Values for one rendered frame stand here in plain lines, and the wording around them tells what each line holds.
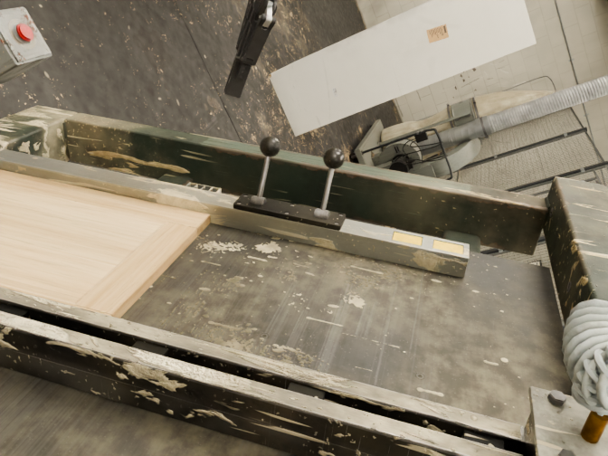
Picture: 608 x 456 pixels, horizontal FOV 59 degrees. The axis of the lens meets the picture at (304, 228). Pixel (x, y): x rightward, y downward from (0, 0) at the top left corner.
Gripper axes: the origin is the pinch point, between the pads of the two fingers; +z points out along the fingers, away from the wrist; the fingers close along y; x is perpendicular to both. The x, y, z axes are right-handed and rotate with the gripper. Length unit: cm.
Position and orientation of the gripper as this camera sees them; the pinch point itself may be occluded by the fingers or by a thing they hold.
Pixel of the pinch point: (237, 77)
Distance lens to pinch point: 104.0
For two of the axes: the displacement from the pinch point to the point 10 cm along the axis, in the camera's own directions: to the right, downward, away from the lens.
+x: -8.9, -1.7, -4.2
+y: -2.4, -6.0, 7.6
